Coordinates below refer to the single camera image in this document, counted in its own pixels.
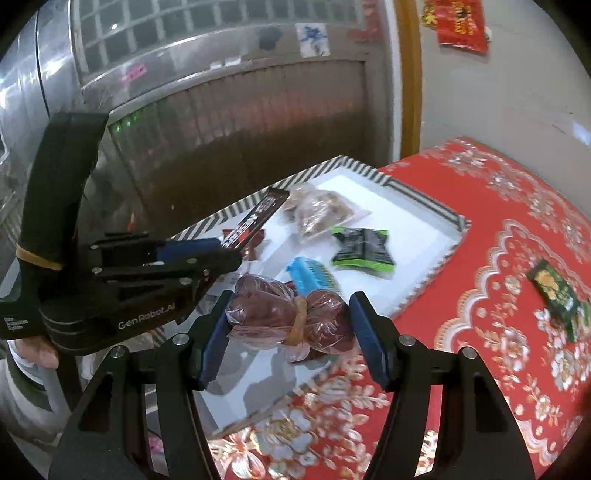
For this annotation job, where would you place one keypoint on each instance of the dark red snack packet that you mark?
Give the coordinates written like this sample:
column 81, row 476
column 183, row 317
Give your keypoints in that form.
column 256, row 247

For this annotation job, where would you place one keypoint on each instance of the green and black snack packet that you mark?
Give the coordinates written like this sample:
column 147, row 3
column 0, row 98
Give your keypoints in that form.
column 364, row 251

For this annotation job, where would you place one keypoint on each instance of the pink door sticker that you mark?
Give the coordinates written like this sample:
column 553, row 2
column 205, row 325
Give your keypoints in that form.
column 135, row 72

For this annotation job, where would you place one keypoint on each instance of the plastic bag of red dates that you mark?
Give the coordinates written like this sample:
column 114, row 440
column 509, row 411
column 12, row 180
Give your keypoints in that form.
column 263, row 309

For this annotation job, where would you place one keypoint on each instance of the person's left hand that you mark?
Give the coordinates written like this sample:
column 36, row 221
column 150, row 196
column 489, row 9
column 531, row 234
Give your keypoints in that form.
column 42, row 354

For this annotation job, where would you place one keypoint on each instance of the red wall decoration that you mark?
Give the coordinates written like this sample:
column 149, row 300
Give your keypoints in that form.
column 459, row 23

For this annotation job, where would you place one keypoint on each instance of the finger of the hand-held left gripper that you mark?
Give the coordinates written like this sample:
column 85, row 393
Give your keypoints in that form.
column 189, row 248
column 217, row 265

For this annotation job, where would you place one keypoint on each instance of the green cracker packet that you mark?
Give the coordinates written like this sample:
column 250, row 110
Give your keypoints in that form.
column 554, row 290

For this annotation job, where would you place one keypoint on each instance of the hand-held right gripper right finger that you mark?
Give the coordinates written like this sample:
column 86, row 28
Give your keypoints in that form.
column 369, row 344

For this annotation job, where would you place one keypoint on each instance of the clear bag of brown snacks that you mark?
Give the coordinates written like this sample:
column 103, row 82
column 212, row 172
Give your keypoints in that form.
column 318, row 212

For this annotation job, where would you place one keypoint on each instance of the blue and white door sticker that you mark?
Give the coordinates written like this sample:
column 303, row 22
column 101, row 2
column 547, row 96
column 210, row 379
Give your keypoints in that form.
column 312, row 40

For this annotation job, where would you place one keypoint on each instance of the striped cardboard box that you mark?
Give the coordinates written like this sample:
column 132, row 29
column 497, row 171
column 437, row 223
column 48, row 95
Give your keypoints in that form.
column 406, row 221

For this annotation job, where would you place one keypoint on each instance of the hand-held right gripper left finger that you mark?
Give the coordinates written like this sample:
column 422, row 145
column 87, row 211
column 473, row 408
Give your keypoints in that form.
column 214, row 344

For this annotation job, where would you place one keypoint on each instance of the blue snack packet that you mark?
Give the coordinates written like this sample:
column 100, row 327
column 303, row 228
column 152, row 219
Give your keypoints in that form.
column 314, row 274

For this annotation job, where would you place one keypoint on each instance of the black door sticker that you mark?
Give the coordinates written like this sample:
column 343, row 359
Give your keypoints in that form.
column 268, row 38

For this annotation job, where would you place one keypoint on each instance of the wooden door frame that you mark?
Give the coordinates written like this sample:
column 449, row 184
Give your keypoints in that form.
column 408, row 78

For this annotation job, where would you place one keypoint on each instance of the red floral tablecloth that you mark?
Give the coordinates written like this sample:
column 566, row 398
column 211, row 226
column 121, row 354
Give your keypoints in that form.
column 485, row 221

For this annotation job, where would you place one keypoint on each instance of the metal door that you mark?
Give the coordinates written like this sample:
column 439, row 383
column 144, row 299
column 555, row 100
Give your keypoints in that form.
column 231, row 115

